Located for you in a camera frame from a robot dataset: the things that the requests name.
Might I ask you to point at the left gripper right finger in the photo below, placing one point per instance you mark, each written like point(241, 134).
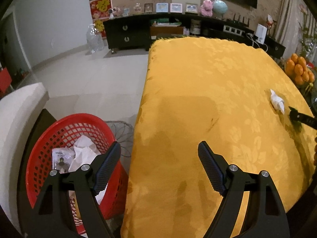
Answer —
point(265, 214)

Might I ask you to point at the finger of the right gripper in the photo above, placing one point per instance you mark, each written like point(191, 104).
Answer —
point(305, 119)

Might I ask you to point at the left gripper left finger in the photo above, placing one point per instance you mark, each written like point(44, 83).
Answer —
point(52, 214)

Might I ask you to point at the white paper tissue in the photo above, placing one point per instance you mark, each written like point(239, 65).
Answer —
point(277, 102)

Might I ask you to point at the clear cartoon plastic packet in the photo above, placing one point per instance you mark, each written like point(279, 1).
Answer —
point(62, 159)

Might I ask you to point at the white mesh cloth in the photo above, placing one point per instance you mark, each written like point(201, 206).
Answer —
point(85, 152)

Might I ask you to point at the glass bowl of oranges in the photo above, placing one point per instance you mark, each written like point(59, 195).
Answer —
point(299, 70)

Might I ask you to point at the yellow floral tablecloth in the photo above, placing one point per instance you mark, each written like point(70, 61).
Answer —
point(218, 91)

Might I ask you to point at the crystal vase with roses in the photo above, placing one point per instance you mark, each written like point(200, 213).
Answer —
point(307, 34)

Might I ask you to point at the red plastic mesh basket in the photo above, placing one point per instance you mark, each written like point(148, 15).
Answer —
point(63, 134)

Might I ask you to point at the white router box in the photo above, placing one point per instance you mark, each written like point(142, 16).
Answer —
point(261, 33)

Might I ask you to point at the white cushioned sofa bench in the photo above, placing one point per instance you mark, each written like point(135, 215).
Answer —
point(19, 112)

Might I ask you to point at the light blue globe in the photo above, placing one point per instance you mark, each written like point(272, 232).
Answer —
point(219, 8)

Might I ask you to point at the red chair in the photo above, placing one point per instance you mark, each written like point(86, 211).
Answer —
point(5, 80)

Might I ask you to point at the pink plush toy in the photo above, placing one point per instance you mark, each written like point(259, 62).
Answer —
point(207, 8)

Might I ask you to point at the clear large water bottle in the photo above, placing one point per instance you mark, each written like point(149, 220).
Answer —
point(94, 39)

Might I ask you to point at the black tv cabinet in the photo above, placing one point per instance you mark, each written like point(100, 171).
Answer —
point(140, 31)

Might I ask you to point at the red festive wall poster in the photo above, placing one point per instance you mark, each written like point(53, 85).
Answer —
point(100, 13)

